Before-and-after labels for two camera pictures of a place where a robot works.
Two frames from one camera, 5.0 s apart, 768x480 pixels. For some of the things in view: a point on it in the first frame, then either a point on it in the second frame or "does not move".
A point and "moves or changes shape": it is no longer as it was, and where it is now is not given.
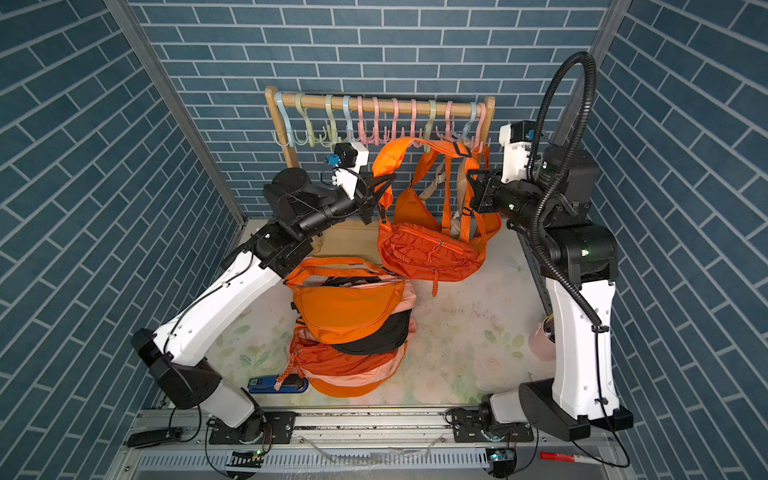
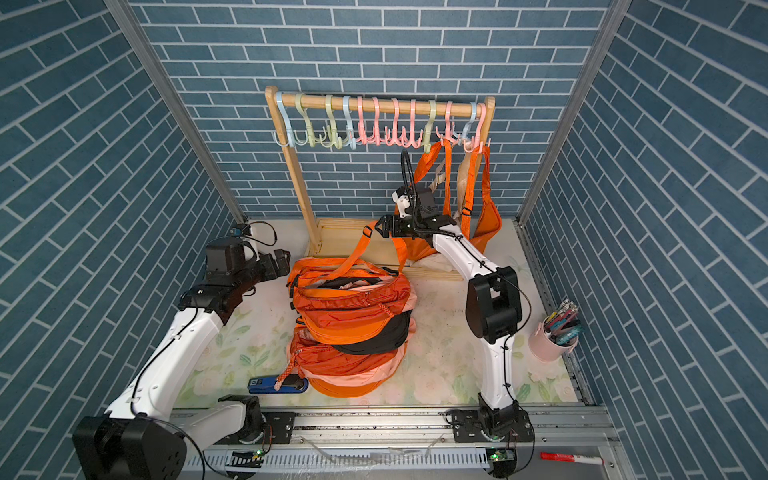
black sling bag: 383,341 does not move
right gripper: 482,195 → 397,222
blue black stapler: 292,383 does not move
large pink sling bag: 355,379 does not move
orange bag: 476,227 does not move
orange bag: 427,201 → 411,249
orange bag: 344,300 moves or changes shape
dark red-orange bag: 311,356 does not move
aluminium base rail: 414,445 does not move
